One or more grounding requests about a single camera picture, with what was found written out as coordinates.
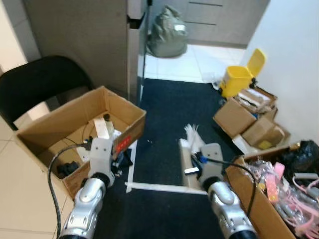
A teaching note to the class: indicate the black plastic bag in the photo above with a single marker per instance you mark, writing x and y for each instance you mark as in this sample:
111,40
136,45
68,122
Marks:
304,157

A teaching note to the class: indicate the black floor mat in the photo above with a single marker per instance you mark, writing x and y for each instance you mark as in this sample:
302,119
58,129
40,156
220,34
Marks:
164,114

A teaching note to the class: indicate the grey-green rubbish bag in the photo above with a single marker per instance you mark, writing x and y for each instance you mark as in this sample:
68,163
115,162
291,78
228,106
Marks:
167,35

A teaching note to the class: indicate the large open cardboard box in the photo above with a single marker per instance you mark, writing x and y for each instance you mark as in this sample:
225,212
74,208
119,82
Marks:
65,117

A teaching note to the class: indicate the pink plastic item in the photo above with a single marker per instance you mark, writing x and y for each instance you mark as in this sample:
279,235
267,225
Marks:
271,181

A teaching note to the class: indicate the small black item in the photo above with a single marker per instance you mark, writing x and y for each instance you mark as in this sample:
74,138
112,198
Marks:
68,169

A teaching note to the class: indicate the small closed cardboard box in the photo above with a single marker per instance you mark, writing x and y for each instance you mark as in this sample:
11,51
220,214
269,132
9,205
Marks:
266,132

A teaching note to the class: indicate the black chair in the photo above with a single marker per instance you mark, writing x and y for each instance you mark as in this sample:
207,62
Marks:
35,79

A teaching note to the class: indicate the cardboard box with pink items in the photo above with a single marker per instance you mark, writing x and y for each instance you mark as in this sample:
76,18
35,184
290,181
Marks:
254,204

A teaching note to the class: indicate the white crumpled paper trash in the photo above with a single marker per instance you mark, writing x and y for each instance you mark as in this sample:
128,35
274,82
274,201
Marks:
193,137

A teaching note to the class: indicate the white floor tape strip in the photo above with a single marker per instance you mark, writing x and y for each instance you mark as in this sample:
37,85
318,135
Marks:
154,187

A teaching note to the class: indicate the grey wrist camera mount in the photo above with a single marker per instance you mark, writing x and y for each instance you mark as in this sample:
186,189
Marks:
102,157
212,162

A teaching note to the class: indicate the yellow rubbish bin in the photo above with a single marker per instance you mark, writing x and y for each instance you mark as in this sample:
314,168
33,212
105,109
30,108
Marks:
237,79

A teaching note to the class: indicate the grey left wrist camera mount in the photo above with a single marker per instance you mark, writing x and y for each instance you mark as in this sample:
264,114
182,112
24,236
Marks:
102,157

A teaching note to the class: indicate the white bottle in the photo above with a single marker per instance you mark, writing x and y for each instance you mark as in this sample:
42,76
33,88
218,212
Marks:
101,128

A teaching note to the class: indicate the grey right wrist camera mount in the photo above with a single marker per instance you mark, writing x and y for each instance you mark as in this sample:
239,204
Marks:
212,162

